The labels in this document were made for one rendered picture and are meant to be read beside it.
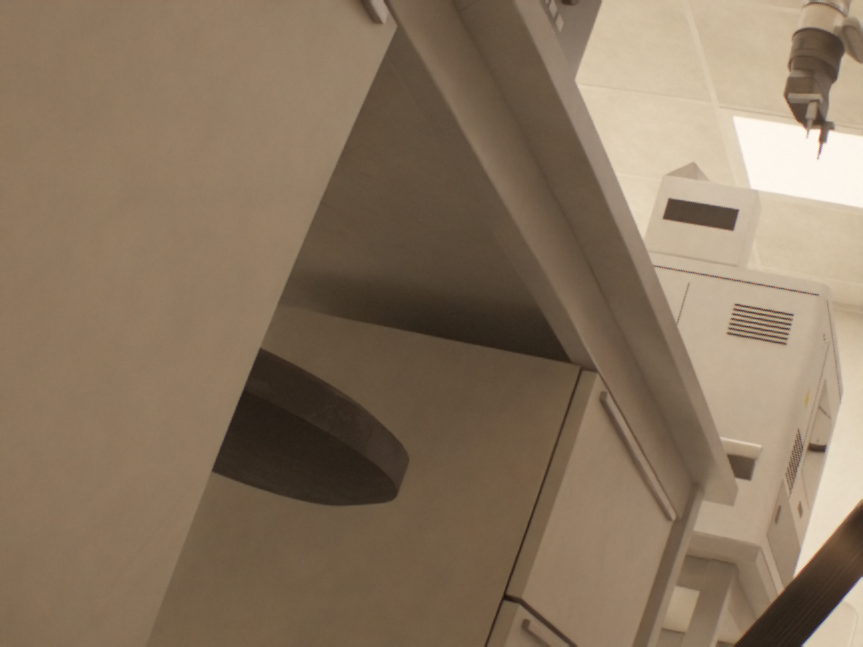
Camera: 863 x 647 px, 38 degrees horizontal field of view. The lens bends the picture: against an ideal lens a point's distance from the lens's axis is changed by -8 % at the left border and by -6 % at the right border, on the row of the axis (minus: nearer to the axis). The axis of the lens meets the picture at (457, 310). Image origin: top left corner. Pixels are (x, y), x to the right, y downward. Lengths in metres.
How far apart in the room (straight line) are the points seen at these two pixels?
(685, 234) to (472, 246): 1.29
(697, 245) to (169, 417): 1.94
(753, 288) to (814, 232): 2.78
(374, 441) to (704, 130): 3.87
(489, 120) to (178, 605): 0.69
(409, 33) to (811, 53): 0.98
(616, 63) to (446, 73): 3.66
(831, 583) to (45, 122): 0.40
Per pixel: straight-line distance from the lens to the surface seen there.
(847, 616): 5.18
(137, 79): 0.68
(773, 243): 5.48
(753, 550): 2.28
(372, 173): 1.28
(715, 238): 2.59
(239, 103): 0.75
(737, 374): 2.46
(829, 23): 1.85
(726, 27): 4.26
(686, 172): 2.72
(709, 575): 2.32
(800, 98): 1.77
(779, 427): 2.41
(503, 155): 1.08
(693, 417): 1.63
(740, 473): 2.07
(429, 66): 0.95
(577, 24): 1.28
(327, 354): 1.49
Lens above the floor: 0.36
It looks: 20 degrees up
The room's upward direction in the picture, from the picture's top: 20 degrees clockwise
